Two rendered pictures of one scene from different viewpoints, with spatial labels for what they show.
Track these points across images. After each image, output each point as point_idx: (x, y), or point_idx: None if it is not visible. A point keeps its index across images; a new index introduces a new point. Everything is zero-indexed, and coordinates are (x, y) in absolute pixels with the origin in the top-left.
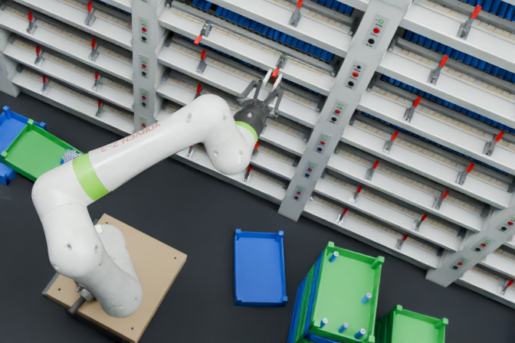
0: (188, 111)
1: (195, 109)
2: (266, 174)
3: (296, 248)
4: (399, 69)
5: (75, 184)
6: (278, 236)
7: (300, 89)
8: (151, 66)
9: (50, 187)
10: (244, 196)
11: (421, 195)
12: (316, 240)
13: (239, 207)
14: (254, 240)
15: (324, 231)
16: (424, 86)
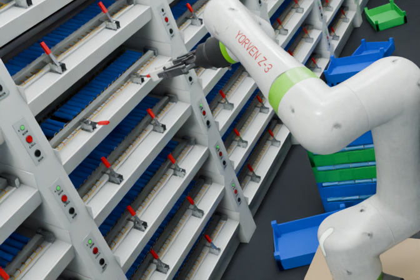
0: (225, 10)
1: (224, 5)
2: (212, 232)
3: (285, 222)
4: None
5: (315, 80)
6: (277, 226)
7: (155, 107)
8: (99, 241)
9: (324, 98)
10: (230, 272)
11: (245, 82)
12: (274, 210)
13: (244, 274)
14: (281, 252)
15: (264, 207)
16: None
